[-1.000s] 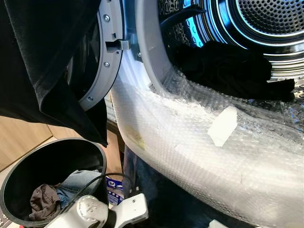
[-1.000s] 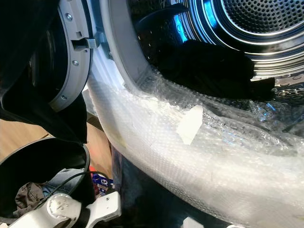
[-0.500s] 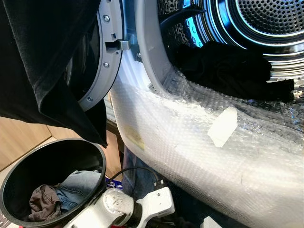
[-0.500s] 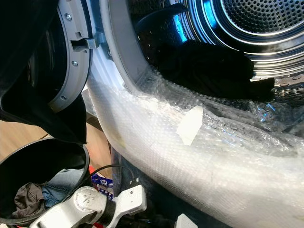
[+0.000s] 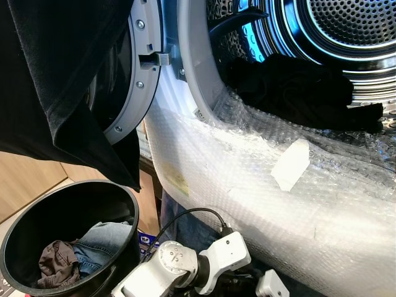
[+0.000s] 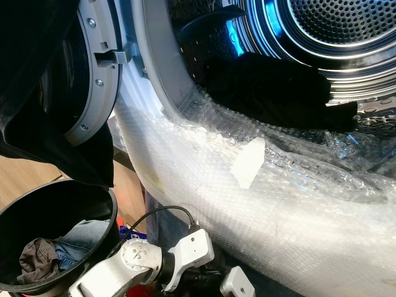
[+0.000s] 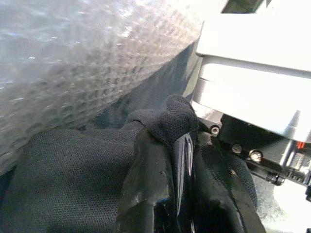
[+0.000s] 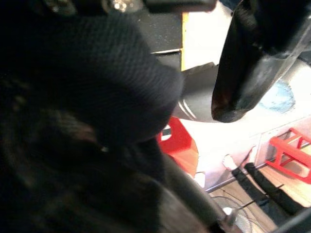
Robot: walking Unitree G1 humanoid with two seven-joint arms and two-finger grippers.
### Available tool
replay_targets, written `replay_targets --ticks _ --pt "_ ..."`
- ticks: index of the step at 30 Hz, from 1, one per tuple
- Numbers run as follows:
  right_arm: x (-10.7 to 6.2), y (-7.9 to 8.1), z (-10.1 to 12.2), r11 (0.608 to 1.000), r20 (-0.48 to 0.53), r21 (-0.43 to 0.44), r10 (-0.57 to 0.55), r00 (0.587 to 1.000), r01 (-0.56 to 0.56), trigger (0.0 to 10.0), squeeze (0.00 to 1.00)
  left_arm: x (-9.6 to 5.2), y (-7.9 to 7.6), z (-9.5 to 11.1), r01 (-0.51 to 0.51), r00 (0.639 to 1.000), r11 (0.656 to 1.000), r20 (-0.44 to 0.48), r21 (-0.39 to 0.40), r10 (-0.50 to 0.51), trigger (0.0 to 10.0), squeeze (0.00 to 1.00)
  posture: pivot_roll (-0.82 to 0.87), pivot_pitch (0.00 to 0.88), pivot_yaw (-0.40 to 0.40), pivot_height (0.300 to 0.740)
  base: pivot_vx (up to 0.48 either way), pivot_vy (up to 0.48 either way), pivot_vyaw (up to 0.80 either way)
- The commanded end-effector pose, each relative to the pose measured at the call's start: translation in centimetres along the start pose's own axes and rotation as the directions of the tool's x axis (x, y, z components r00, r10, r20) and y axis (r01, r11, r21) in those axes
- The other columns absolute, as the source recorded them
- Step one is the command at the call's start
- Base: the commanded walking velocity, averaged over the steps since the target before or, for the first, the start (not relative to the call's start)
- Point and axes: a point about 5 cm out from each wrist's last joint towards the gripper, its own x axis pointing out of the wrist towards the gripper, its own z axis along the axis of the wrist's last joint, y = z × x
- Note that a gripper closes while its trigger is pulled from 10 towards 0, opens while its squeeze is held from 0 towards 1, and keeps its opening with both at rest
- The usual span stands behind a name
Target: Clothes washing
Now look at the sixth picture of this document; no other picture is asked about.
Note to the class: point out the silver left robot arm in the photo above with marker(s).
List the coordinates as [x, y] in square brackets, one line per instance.
[130, 263]

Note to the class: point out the black clothes pile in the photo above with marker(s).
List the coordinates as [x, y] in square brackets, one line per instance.
[272, 93]

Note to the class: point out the white front-load washing machine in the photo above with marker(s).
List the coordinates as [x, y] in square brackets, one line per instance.
[151, 49]

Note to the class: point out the red plastic item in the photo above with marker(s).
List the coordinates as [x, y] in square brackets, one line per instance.
[136, 291]

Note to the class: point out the dark blue denim fabric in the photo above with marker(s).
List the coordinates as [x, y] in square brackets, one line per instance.
[161, 229]

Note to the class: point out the clear bubble wrap sheet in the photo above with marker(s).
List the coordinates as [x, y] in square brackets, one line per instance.
[223, 216]

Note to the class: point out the small blue printed pack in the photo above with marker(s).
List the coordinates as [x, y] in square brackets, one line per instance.
[133, 232]

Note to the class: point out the blue denim jeans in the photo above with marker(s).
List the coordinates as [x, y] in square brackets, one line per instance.
[83, 241]

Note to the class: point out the white tape piece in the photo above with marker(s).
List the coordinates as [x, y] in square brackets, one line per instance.
[247, 162]

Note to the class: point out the brown crumpled cloth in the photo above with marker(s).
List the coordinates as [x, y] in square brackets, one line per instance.
[37, 260]

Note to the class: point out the black round laundry bucket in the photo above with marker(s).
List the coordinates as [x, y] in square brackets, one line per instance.
[49, 207]

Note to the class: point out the grey round washer door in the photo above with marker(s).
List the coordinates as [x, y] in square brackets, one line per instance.
[108, 37]

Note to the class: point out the perforated steel washer drum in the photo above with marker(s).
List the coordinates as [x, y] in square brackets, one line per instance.
[334, 25]

